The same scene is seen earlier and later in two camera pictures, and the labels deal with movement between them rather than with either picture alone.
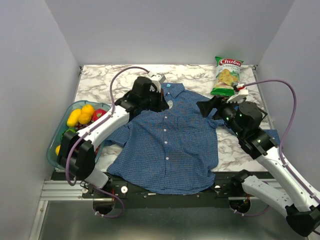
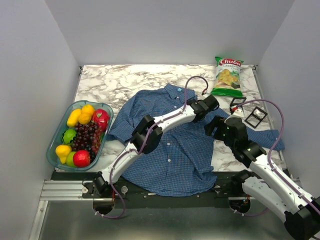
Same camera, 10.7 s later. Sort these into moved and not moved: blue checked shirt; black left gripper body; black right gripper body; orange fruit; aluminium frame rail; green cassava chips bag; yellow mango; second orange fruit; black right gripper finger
Moved: black left gripper body; black right gripper body; blue checked shirt; black right gripper finger
Not moved: aluminium frame rail; second orange fruit; orange fruit; green cassava chips bag; yellow mango
